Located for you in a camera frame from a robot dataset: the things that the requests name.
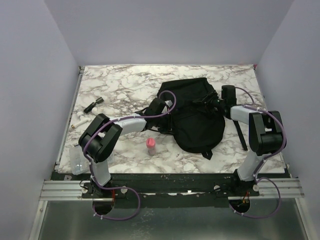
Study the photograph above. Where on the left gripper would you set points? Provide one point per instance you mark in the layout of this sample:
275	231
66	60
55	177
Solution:
170	126

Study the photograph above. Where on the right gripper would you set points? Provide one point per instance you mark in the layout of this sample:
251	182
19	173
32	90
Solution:
211	96

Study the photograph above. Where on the black backpack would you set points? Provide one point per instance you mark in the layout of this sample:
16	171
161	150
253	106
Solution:
196	131

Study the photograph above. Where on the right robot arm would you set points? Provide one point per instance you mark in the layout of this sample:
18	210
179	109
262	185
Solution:
266	134

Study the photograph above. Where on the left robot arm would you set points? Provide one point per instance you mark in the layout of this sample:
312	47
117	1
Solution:
99	139

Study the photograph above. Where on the pink lidded bottle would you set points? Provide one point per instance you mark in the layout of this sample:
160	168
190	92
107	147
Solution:
151	146

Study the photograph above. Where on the black cylinder tool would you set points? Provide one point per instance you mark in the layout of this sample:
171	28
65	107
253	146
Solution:
93	104

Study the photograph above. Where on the white pipe fitting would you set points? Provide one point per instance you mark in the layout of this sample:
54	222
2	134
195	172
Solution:
82	118

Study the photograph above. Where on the clear plastic box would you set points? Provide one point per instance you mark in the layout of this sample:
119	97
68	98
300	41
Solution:
80	165

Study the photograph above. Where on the black mounting rail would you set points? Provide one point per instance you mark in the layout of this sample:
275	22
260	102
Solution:
191	190

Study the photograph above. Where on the aluminium frame rail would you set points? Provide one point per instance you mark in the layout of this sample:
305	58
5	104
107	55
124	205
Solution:
60	190

